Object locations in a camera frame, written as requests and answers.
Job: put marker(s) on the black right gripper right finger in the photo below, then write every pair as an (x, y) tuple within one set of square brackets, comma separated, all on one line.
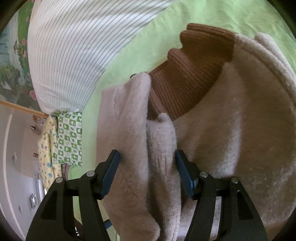
[(223, 208)]

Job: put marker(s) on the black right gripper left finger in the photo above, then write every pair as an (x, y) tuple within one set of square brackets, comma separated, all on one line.
[(54, 219)]

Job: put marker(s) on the beige fleece sweater brown cuffs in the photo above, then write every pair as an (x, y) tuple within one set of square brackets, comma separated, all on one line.
[(227, 101)]

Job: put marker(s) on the yellow patterned cloth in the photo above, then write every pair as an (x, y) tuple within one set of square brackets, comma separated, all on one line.
[(49, 170)]

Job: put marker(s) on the green white patterned cloth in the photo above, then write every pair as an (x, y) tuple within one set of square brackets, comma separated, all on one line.
[(68, 148)]

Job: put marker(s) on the gold framed landscape painting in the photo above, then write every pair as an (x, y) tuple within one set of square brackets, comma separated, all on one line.
[(16, 85)]

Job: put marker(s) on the white striped pillow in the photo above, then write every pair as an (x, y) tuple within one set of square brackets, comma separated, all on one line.
[(70, 44)]

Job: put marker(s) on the light green bed sheet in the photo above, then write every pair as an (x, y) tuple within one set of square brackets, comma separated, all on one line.
[(149, 49)]

